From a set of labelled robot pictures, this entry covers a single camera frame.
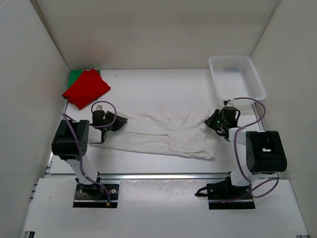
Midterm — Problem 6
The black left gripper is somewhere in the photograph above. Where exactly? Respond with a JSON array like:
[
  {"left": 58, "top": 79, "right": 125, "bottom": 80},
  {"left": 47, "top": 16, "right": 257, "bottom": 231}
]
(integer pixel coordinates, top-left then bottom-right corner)
[{"left": 103, "top": 110, "right": 127, "bottom": 131}]

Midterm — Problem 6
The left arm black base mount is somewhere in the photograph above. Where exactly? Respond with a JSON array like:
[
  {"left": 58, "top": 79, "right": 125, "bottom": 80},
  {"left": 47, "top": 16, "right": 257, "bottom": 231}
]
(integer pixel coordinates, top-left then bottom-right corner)
[{"left": 73, "top": 178, "right": 119, "bottom": 208}]

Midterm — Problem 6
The green t shirt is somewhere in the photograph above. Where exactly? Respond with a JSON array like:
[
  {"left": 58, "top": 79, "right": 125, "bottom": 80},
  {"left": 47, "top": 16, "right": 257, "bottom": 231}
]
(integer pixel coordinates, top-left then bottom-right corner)
[{"left": 63, "top": 69, "right": 101, "bottom": 101}]

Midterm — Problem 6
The red t shirt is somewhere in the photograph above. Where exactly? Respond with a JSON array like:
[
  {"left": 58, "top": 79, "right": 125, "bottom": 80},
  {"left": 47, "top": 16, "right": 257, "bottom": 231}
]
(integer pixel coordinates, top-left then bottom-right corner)
[{"left": 61, "top": 68, "right": 111, "bottom": 110}]

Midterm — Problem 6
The white cloth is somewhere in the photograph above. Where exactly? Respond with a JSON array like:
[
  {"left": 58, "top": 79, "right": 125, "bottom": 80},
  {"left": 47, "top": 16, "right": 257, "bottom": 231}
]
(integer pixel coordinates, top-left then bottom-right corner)
[{"left": 101, "top": 109, "right": 218, "bottom": 160}]

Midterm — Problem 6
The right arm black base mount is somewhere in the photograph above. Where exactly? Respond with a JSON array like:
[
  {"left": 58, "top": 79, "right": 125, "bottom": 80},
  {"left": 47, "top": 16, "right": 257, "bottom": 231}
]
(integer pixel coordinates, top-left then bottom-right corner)
[{"left": 195, "top": 177, "right": 255, "bottom": 210}]

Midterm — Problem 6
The white plastic basket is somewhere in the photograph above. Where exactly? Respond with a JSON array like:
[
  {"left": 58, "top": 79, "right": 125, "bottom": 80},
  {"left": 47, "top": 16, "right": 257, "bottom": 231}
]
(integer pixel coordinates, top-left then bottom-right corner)
[{"left": 209, "top": 55, "right": 266, "bottom": 109}]

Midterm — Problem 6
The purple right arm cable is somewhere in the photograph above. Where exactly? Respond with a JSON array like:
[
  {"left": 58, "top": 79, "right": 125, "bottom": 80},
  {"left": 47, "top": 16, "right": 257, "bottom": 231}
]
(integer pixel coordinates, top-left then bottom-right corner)
[{"left": 208, "top": 97, "right": 280, "bottom": 205}]

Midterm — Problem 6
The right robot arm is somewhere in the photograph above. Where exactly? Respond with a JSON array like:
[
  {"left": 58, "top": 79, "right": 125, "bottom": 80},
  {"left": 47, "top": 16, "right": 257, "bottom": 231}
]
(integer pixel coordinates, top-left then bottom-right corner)
[{"left": 205, "top": 106, "right": 287, "bottom": 198}]

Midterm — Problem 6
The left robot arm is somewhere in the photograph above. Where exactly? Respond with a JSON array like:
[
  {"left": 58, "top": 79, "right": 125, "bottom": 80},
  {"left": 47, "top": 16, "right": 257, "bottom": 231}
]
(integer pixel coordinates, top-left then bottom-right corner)
[{"left": 52, "top": 109, "right": 128, "bottom": 198}]

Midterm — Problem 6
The aluminium table edge rail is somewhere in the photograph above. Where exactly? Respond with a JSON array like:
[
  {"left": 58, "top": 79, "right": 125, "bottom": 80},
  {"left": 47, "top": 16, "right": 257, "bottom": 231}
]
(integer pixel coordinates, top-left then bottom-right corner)
[{"left": 44, "top": 173, "right": 277, "bottom": 181}]

